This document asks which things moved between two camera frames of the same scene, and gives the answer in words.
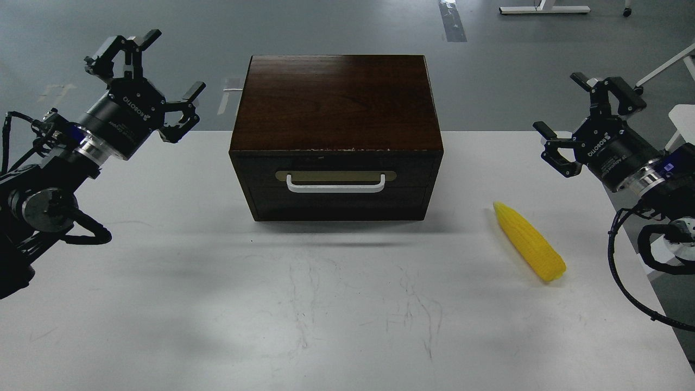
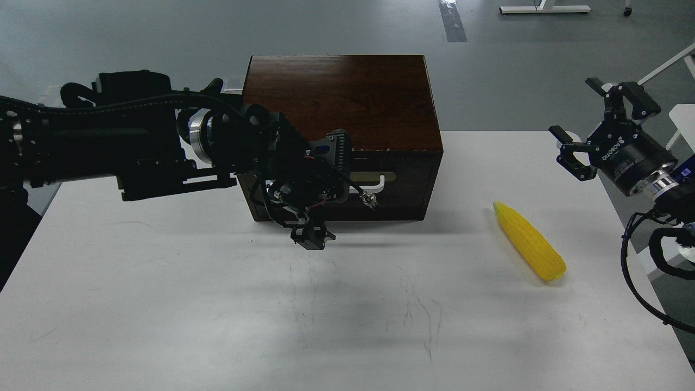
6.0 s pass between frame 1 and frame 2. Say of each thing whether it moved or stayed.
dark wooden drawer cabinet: stayed
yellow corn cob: stayed
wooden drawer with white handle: stayed
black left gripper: moved
